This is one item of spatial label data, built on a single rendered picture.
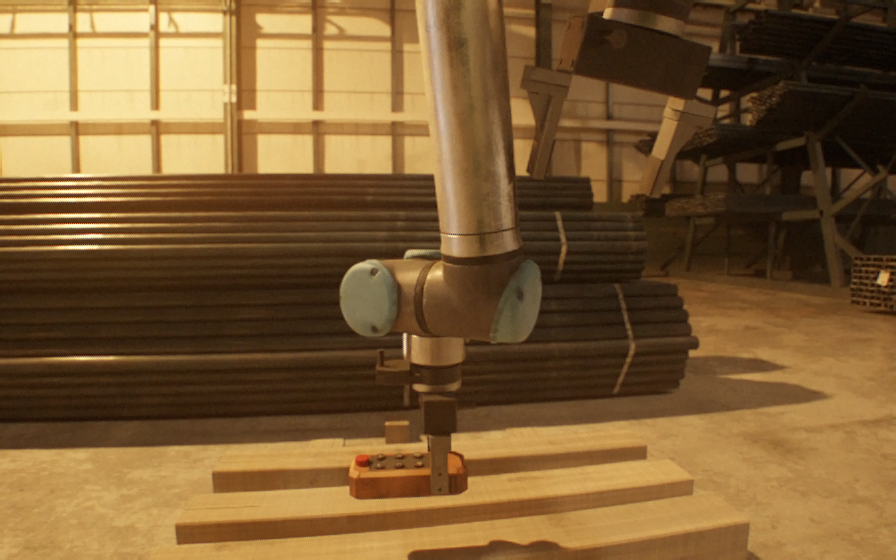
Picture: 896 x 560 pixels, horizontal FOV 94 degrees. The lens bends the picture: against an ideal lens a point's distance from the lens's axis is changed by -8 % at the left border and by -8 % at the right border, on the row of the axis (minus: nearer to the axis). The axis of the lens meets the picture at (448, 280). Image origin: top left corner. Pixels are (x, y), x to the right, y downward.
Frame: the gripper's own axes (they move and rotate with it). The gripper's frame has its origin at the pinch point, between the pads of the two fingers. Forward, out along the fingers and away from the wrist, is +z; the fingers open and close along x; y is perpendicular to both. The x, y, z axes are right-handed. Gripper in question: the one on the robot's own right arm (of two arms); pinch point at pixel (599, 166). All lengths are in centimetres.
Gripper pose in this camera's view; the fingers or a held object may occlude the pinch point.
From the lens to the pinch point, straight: 51.0
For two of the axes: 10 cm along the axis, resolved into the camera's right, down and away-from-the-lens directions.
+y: 1.3, 4.7, -8.7
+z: -1.7, 8.8, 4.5
